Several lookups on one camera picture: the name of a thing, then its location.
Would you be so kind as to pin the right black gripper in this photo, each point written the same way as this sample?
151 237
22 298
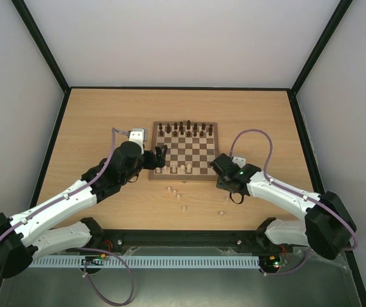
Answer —
222 165

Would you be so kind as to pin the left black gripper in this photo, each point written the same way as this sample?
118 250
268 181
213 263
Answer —
160 161

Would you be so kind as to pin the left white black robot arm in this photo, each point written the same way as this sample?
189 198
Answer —
31 234

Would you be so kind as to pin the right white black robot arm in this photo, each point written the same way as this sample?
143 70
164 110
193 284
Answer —
324 222

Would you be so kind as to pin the wooden chess board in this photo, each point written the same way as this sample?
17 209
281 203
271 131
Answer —
198 151

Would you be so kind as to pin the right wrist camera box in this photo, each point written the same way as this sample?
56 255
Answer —
240 161

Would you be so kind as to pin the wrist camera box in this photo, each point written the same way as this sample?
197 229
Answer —
240 161
138 135

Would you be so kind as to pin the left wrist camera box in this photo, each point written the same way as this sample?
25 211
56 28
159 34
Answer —
138 135

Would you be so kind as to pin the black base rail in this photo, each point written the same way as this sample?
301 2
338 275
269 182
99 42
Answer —
183 238

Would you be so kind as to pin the light blue slotted cable duct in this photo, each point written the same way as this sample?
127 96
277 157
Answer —
149 262

